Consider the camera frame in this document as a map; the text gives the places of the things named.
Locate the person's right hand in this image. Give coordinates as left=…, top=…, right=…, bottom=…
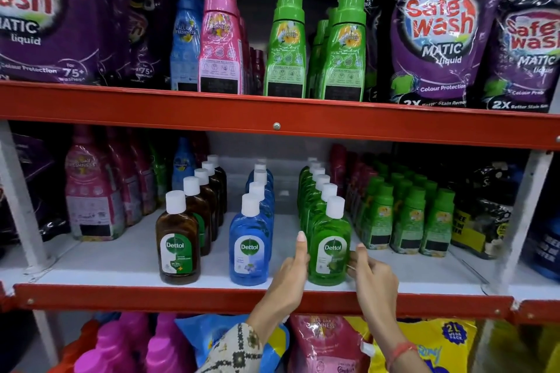
left=347, top=243, right=400, bottom=326

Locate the person's left hand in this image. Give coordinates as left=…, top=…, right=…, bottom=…
left=265, top=231, right=311, bottom=315

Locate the green antiseptic liquid bottle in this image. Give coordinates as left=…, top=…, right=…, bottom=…
left=307, top=196, right=352, bottom=287

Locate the person's right forearm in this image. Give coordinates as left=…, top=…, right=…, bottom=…
left=367, top=315, right=433, bottom=373

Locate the person's left forearm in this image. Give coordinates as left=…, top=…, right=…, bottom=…
left=196, top=297, right=290, bottom=373

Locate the row of green antiseptic bottles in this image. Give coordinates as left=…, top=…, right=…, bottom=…
left=297, top=157, right=339, bottom=233

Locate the group of small green bottles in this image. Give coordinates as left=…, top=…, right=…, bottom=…
left=355, top=162, right=456, bottom=259

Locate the group of dark red bottles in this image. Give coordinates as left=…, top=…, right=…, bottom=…
left=329, top=144, right=379, bottom=217

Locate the pink softener refill pouch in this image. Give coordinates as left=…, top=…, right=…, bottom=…
left=288, top=315, right=373, bottom=373

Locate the red metal shelf beam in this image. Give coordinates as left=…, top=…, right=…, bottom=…
left=0, top=283, right=560, bottom=326
left=0, top=80, right=560, bottom=151

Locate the brown antiseptic bottle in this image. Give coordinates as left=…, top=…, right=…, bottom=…
left=182, top=176, right=213, bottom=256
left=155, top=190, right=202, bottom=285
left=207, top=154, right=228, bottom=214
left=202, top=161, right=225, bottom=227
left=194, top=168, right=219, bottom=242

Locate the light blue refill pouch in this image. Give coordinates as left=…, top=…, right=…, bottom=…
left=174, top=313, right=291, bottom=373

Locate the black and yellow detergent pouch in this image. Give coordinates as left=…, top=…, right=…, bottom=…
left=451, top=162, right=525, bottom=261

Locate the small blue softener bottle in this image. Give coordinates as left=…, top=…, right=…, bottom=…
left=171, top=137, right=197, bottom=192

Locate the slim green softener bottle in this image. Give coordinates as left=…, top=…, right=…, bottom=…
left=148, top=141, right=170, bottom=208

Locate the magenta plastic bottle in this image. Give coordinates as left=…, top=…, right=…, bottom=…
left=145, top=313, right=197, bottom=373
left=73, top=312, right=149, bottom=373

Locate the white shelf board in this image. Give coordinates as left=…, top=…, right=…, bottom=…
left=0, top=174, right=560, bottom=302

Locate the maroon softener bottle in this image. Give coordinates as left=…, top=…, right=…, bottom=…
left=248, top=47, right=267, bottom=96

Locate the blue detergent pouch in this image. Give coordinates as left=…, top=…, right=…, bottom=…
left=521, top=209, right=560, bottom=282

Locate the yellow green refill pouch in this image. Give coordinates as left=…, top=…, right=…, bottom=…
left=479, top=320, right=560, bottom=373

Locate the tall green softener bottle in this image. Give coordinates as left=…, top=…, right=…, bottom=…
left=263, top=0, right=308, bottom=99
left=306, top=8, right=337, bottom=100
left=316, top=0, right=367, bottom=102

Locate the tall pink softener bottle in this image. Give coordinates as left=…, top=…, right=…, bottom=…
left=198, top=0, right=246, bottom=95

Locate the tall blue softener bottle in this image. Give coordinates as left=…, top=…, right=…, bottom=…
left=169, top=0, right=203, bottom=92

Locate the large purple detergent pouch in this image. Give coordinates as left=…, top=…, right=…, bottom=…
left=0, top=0, right=131, bottom=86
left=367, top=0, right=516, bottom=108
left=480, top=0, right=560, bottom=114

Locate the orange plastic bottle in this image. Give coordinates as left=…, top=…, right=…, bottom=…
left=47, top=319, right=102, bottom=373

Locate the dark purple detergent pouch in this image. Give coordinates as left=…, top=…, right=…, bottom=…
left=126, top=0, right=172, bottom=90
left=0, top=132, right=71, bottom=247

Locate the red thread wrist bracelet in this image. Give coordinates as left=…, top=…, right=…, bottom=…
left=385, top=342, right=419, bottom=372

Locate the white metal rack post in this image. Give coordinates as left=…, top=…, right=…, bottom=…
left=483, top=150, right=555, bottom=295
left=0, top=121, right=55, bottom=274
left=31, top=310, right=63, bottom=369

